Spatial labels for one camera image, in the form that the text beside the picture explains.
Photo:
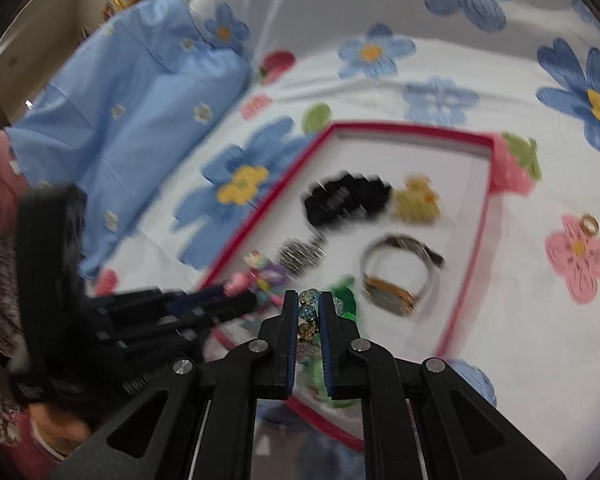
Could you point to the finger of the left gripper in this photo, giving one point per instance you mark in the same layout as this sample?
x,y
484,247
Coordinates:
x,y
202,298
192,324

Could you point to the green fuzzy hair clip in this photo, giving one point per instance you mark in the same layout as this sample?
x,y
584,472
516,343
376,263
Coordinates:
x,y
309,336

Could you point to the floral white bed sheet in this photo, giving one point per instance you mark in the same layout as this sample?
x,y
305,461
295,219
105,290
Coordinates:
x,y
524,72

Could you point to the light blue floral pillow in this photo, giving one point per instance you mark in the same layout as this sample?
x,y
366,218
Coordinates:
x,y
121,114

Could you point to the red shallow box tray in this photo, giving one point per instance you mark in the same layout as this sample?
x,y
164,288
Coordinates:
x,y
459,165

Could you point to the pink heart hair clip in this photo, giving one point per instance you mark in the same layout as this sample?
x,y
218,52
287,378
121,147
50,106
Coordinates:
x,y
252,277

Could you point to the black scrunchie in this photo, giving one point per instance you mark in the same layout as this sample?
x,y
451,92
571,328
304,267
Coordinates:
x,y
348,197

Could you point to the silver gold wrist watch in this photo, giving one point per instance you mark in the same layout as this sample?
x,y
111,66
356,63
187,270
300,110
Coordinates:
x,y
398,272

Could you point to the left hand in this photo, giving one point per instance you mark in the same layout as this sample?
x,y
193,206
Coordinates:
x,y
60,430

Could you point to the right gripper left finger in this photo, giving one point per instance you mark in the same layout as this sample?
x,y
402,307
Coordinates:
x,y
276,377

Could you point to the yellow claw hair clip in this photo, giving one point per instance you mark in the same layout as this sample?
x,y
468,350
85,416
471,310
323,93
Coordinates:
x,y
417,202

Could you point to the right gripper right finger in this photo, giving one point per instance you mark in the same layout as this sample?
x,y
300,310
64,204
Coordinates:
x,y
341,377

